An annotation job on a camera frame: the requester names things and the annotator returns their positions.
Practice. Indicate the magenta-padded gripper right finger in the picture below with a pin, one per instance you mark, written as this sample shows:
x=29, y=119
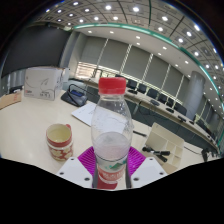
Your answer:
x=146, y=171

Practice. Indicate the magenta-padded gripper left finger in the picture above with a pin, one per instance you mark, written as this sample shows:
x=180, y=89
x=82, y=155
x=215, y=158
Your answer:
x=75, y=172

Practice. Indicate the clear red-capped water bottle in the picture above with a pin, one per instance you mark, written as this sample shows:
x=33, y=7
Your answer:
x=111, y=133

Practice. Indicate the red and cream mug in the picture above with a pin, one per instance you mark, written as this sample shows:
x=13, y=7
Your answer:
x=60, y=143

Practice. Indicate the beige divided organizer box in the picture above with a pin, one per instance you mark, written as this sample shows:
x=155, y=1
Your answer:
x=166, y=140

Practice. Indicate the black pen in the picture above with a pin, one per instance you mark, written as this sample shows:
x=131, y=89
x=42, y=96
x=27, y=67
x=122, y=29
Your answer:
x=140, y=133

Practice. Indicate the long curved conference desk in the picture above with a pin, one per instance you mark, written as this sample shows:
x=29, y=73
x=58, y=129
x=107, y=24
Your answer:
x=153, y=111

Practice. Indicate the black desk microphone base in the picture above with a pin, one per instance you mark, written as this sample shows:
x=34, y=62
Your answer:
x=205, y=155

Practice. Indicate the black desk phone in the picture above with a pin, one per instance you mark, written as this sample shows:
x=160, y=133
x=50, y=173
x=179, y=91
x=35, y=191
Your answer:
x=75, y=97

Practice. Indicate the row of black office chairs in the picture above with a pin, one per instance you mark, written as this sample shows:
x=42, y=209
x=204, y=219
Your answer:
x=151, y=93

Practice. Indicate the white printed carton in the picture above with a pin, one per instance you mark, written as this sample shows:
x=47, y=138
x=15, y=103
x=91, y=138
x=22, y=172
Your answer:
x=43, y=83

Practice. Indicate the brown paper envelope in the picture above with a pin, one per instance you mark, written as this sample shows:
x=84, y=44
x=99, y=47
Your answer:
x=10, y=100

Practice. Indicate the small black device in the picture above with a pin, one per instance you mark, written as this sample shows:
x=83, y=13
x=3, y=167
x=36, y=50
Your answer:
x=15, y=89

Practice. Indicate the group of ceiling lights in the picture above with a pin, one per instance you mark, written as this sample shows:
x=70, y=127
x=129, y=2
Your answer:
x=135, y=9

